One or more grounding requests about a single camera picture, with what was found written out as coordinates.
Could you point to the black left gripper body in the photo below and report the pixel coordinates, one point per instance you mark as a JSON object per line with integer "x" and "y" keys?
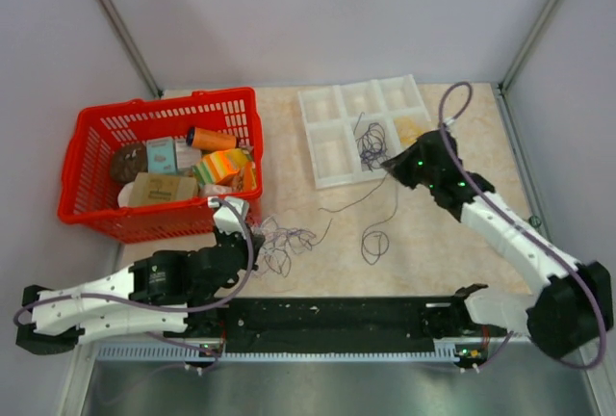
{"x": 222, "y": 237}

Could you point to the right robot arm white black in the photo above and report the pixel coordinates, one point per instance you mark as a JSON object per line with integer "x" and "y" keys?
{"x": 568, "y": 304}

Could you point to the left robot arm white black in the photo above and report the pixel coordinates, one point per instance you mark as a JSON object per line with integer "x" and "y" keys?
{"x": 171, "y": 293}

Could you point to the white compartment organizer tray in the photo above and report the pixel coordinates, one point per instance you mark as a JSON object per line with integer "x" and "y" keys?
{"x": 352, "y": 128}

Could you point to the brown cardboard box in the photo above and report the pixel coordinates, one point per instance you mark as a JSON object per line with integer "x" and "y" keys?
{"x": 154, "y": 189}

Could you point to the rainbow striped box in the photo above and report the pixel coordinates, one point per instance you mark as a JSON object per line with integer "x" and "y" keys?
{"x": 232, "y": 168}

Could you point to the grey white box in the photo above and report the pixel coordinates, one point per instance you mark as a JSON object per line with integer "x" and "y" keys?
{"x": 186, "y": 157}

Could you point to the clear plastic bottle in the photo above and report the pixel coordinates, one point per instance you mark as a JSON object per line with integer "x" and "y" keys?
{"x": 535, "y": 222}

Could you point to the light blue box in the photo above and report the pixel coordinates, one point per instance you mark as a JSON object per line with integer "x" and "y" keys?
{"x": 160, "y": 156}

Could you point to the orange cylinder can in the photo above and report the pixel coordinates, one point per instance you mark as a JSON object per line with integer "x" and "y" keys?
{"x": 208, "y": 140}

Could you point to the brown round cookie pack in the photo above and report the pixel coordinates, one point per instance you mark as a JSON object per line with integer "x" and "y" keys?
{"x": 128, "y": 162}

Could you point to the red plastic basket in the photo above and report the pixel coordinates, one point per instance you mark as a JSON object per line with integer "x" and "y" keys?
{"x": 90, "y": 197}

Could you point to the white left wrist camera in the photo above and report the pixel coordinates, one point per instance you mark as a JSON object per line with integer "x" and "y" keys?
{"x": 229, "y": 213}

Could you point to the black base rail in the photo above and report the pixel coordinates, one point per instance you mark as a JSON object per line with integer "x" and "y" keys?
{"x": 332, "y": 325}

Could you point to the aluminium frame post right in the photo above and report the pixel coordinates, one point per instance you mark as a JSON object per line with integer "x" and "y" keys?
{"x": 533, "y": 37}

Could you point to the aluminium frame post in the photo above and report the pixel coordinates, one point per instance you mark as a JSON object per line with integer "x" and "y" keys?
{"x": 129, "y": 45}
{"x": 533, "y": 37}

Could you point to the aluminium frame post left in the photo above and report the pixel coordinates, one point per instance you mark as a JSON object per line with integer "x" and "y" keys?
{"x": 129, "y": 45}

